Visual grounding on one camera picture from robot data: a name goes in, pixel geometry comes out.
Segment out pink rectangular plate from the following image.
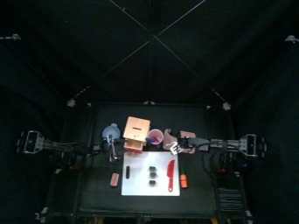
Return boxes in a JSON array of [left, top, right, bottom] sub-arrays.
[[163, 129, 198, 155]]

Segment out black sushi toy on plate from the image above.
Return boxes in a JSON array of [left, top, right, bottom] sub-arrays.
[[169, 127, 182, 138]]

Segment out pink salmon sushi toy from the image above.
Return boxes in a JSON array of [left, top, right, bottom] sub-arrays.
[[110, 172, 121, 187]]

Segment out red toy knife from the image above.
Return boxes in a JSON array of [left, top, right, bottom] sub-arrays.
[[167, 159, 177, 193]]

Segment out red plastic cup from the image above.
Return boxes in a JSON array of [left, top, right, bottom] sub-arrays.
[[146, 129, 165, 146]]

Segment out wooden box with red drawer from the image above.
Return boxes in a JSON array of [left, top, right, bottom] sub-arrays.
[[123, 116, 153, 155]]

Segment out orange toy carrot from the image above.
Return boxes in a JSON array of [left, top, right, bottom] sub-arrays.
[[179, 166, 190, 189]]

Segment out white text label sticker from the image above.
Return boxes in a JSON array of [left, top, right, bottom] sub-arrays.
[[218, 187, 243, 215]]

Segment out thin diagonal frame cord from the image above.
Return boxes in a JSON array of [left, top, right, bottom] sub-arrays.
[[107, 0, 229, 104], [71, 0, 207, 102]]

